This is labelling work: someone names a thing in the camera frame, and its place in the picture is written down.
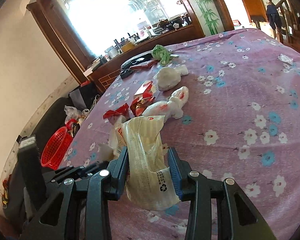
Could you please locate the cream plastic bag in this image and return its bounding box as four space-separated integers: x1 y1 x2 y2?
115 115 179 211

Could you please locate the white plastic bag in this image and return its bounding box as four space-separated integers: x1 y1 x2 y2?
142 86 189 123

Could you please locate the red snack wrapper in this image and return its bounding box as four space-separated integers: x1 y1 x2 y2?
130 81 155 117

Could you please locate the white tissue ball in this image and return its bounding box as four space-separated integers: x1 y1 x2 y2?
154 65 189 92

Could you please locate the red plastic basket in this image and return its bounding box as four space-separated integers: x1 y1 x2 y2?
40 126 73 170

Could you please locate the black sofa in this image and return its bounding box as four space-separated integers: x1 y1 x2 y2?
1 96 73 223

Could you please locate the clear plastic bag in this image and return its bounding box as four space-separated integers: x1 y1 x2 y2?
64 106 85 124

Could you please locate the black shopping bag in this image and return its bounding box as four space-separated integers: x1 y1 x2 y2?
69 82 99 111

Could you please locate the pink floral tablecloth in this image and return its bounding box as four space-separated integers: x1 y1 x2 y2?
60 29 300 239

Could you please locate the wooden counter ledge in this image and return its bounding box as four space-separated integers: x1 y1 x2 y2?
88 24 205 93

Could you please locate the black case on table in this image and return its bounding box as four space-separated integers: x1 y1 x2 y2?
120 53 158 79

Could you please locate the small white wrapper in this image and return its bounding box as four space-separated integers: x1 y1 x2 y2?
279 54 294 66

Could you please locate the green crumpled cloth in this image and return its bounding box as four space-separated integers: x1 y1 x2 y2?
151 44 170 66

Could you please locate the wooden stair railing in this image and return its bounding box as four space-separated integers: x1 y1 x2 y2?
276 0 300 53

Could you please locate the person in blue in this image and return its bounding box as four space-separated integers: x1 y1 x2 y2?
266 0 283 43

